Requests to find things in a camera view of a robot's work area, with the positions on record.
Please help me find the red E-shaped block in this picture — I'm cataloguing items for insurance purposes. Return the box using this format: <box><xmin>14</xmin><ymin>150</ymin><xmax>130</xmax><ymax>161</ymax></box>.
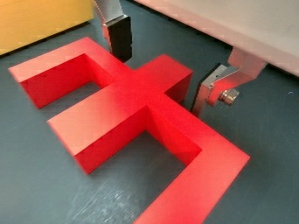
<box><xmin>9</xmin><ymin>38</ymin><xmax>248</xmax><ymax>224</ymax></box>

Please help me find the yellow wooden board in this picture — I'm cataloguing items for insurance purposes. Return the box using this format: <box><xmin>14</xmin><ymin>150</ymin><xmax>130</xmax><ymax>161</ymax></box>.
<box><xmin>0</xmin><ymin>0</ymin><xmax>93</xmax><ymax>55</ymax></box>

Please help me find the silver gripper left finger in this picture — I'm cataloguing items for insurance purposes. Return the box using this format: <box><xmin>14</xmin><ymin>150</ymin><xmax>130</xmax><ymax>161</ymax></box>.
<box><xmin>92</xmin><ymin>0</ymin><xmax>132</xmax><ymax>62</ymax></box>

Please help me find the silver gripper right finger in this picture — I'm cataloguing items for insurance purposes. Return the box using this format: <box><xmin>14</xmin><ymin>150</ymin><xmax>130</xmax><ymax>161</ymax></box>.
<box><xmin>190</xmin><ymin>48</ymin><xmax>266</xmax><ymax>116</ymax></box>

